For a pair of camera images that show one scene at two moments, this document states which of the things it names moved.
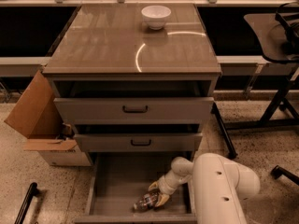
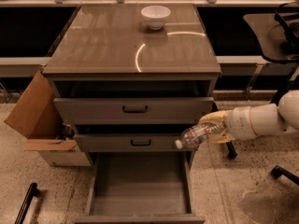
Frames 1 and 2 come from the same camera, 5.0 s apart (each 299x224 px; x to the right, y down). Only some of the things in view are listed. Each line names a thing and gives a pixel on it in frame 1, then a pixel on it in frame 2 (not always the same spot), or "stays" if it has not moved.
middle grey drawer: x=141 y=142 stays
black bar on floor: x=33 y=190 stays
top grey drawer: x=137 y=110 stays
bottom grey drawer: x=119 y=178 stays
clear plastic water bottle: x=147 y=202 → x=197 y=134
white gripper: x=164 y=185 → x=237 y=122
